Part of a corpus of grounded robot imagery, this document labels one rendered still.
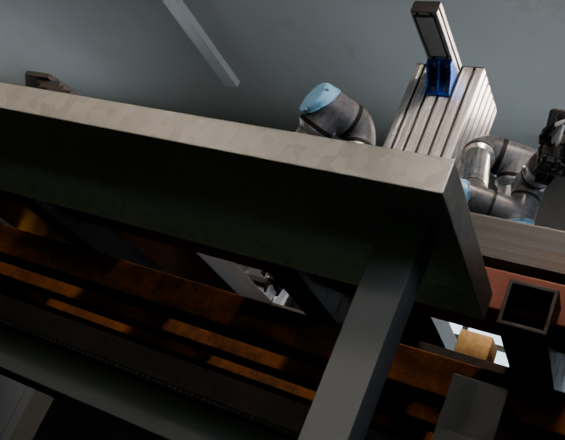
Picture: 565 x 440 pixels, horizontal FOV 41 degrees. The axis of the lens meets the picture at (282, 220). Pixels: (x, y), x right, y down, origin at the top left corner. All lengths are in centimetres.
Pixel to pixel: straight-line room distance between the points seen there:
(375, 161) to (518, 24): 377
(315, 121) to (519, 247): 137
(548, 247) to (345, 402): 35
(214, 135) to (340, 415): 26
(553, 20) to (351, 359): 371
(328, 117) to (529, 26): 230
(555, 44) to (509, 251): 355
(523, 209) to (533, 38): 254
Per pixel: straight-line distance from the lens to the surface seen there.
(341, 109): 220
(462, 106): 259
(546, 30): 433
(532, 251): 89
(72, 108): 77
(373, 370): 64
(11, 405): 250
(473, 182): 195
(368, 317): 65
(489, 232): 90
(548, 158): 181
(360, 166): 59
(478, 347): 116
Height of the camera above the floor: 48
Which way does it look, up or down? 19 degrees up
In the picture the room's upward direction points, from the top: 24 degrees clockwise
